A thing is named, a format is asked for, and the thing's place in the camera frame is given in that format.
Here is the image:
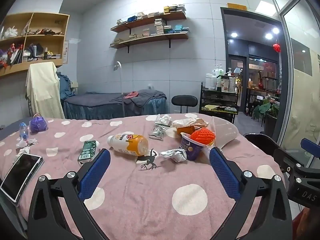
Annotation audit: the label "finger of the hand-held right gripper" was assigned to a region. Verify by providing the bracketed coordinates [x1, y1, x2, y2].
[301, 138, 320, 165]
[274, 147, 308, 180]

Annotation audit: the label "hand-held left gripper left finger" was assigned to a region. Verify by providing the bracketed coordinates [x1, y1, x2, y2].
[27, 148, 112, 240]

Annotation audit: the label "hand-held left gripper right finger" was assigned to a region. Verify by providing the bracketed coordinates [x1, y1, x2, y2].
[209, 147, 293, 240]

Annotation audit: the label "green drink carton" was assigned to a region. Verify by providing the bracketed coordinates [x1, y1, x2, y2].
[77, 140, 100, 164]

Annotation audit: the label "dark brown trash bin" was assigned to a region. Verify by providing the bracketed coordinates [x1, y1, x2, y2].
[244, 132, 287, 174]

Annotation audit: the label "white orange juice bottle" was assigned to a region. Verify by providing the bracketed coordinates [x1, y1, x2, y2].
[107, 131, 149, 157]

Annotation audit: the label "purple yogurt cup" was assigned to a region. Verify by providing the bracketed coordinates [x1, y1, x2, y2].
[179, 132, 204, 161]

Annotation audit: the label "clear plastic container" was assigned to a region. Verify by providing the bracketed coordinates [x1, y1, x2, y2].
[209, 117, 239, 148]

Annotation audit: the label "orange-red foam fruit net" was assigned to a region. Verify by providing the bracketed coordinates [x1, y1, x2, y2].
[190, 127, 216, 145]

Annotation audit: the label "white wrapper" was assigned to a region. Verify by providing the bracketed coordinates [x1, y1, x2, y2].
[159, 149, 187, 164]

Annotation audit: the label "orange packet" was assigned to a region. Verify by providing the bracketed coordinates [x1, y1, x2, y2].
[175, 126, 196, 138]

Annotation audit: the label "beige paper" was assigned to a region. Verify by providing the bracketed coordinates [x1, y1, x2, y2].
[172, 118, 209, 130]

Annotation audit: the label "clear plastic wrapper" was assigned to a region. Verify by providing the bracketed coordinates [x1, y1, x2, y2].
[149, 122, 167, 140]

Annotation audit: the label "dark plant pot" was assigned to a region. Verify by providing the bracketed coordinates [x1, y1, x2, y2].
[264, 114, 278, 138]

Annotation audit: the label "beige paper window cover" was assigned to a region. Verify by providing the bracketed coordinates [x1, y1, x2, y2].
[290, 69, 320, 153]

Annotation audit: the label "green potted plant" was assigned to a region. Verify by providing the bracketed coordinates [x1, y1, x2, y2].
[251, 96, 280, 120]

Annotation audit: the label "massage bed with grey cover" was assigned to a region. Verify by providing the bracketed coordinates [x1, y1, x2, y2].
[61, 89, 168, 120]

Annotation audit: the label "dark wooden table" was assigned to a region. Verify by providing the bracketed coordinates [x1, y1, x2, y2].
[246, 86, 280, 115]

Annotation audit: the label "purple patterned pouch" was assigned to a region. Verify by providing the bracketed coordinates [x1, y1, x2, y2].
[29, 114, 48, 133]

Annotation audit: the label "smartphone in clear case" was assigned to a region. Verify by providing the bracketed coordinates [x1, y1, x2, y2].
[0, 152, 44, 203]

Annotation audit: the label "black utility cart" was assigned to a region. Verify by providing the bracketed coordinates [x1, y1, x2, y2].
[199, 82, 239, 124]

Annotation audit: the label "small clear water bottle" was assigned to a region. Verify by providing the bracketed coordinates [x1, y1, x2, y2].
[19, 122, 30, 140]

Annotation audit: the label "black round stool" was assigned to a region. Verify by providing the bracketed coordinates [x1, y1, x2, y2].
[171, 94, 195, 114]

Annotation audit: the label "blue-grey hanging cloth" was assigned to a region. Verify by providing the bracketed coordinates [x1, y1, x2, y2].
[56, 72, 77, 100]

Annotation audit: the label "white plastic jar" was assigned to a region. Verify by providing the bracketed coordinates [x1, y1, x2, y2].
[205, 73, 217, 90]

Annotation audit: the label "white floor lamp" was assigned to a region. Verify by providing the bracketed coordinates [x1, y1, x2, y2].
[114, 61, 127, 118]

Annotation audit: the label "cream cloth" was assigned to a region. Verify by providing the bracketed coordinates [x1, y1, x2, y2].
[26, 62, 66, 119]

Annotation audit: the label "white pump bottle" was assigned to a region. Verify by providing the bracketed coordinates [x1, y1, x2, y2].
[212, 64, 225, 77]

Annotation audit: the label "red hanging ornament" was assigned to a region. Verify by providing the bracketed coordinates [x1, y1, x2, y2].
[272, 31, 282, 53]

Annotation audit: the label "wooden cubby shelf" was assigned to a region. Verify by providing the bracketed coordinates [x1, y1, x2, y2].
[0, 12, 70, 77]

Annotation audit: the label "yellow door sign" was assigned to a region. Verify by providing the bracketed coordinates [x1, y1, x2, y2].
[227, 2, 247, 11]

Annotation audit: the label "white plastic bag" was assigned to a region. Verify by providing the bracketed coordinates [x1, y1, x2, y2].
[4, 26, 19, 39]

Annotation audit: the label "row of small boxes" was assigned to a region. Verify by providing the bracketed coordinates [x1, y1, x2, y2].
[116, 4, 187, 26]

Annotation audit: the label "wall poster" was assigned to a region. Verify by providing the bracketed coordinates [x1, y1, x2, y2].
[62, 40, 70, 64]

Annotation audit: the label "wooden wall shelf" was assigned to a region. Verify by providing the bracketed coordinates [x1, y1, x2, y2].
[109, 32, 189, 53]
[110, 12, 187, 33]

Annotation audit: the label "wall shelves with books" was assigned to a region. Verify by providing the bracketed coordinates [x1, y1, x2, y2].
[114, 18, 189, 44]

